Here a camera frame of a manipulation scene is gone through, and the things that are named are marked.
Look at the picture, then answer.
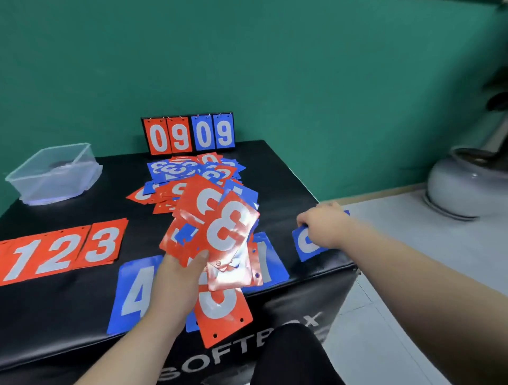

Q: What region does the person's left hand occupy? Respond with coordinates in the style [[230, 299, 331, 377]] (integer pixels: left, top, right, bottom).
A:
[[146, 249, 210, 331]]

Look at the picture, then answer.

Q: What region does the person's right hand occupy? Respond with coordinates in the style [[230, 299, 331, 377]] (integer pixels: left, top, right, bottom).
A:
[[296, 201, 356, 251]]

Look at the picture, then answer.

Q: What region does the fan of number cards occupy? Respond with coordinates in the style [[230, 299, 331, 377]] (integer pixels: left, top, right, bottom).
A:
[[159, 175, 264, 292]]

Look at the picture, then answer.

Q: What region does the person's left forearm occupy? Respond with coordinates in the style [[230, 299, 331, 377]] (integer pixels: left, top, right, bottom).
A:
[[75, 311, 187, 385]]

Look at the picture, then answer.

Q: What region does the person's right forearm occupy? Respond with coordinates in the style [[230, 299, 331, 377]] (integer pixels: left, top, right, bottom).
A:
[[337, 225, 508, 385]]

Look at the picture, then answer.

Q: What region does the red number card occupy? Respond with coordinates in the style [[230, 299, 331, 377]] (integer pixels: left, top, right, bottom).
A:
[[0, 233, 50, 287], [34, 225, 93, 279], [193, 286, 254, 350], [73, 218, 129, 270]]

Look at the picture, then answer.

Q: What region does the loose pile of number cards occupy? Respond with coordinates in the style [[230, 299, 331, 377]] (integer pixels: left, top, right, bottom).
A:
[[126, 152, 259, 215]]

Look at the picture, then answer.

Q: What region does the black flip scoreboard stand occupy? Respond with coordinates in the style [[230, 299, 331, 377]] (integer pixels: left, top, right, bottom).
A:
[[141, 112, 236, 156]]

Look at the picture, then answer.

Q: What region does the black padded box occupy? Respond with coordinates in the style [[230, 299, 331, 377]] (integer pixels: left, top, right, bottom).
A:
[[0, 140, 360, 385]]

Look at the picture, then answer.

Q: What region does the grey ceramic pot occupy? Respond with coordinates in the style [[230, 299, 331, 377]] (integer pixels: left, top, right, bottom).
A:
[[422, 147, 508, 221]]

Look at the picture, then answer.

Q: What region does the clear plastic container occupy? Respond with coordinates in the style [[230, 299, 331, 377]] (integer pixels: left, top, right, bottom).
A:
[[4, 142, 103, 206]]

